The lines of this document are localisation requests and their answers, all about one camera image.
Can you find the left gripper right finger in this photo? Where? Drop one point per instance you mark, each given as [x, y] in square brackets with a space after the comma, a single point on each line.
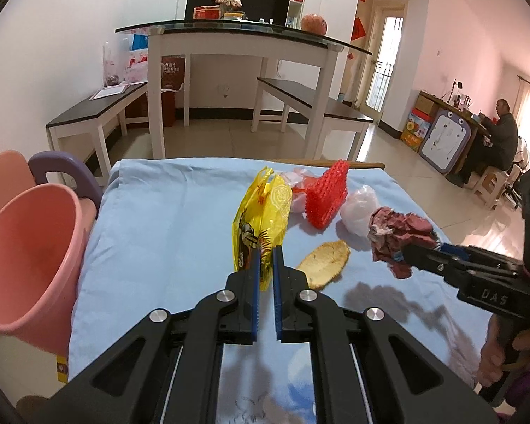
[367, 368]

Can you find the left black top bench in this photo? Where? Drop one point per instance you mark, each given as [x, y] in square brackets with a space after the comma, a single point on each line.
[89, 117]

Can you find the orange round ball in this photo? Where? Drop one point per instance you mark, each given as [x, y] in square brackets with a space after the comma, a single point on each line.
[314, 24]

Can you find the red foam net sleeve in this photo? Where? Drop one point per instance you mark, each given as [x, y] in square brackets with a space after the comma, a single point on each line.
[327, 195]

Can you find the white paper on bench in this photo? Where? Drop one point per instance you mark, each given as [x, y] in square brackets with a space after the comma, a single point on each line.
[109, 91]

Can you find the pink plastic bucket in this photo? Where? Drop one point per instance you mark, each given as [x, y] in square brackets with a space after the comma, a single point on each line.
[43, 236]

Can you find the white table with black top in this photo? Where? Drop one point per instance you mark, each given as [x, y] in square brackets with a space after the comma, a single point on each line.
[244, 39]

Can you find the yellow plastic bag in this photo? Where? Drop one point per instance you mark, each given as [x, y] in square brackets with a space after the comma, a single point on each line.
[261, 222]

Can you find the seated man in background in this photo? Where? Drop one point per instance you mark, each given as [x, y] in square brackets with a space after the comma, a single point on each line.
[498, 153]

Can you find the white plastic bag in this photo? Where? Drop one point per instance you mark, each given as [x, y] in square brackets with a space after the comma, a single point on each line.
[357, 210]

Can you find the yellow fruit peel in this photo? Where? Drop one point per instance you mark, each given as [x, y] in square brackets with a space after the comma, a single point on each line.
[325, 263]

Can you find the dark red box under table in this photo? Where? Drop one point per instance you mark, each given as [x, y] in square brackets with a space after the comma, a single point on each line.
[172, 81]

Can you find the dark red wrapper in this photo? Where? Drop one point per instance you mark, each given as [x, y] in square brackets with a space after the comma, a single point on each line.
[389, 231]

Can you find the white drawing board toy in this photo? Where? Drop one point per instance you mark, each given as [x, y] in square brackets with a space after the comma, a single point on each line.
[445, 141]

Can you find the light blue table cloth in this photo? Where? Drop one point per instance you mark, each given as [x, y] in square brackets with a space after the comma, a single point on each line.
[162, 239]

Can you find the blue box behind table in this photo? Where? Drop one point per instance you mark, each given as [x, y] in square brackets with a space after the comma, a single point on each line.
[139, 42]

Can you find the pink flower bouquet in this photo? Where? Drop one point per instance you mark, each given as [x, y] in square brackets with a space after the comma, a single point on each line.
[229, 6]

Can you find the pink plastic bag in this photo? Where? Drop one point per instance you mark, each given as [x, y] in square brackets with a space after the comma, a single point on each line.
[299, 180]

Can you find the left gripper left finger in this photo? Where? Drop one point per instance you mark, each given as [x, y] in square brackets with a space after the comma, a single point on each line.
[167, 367]

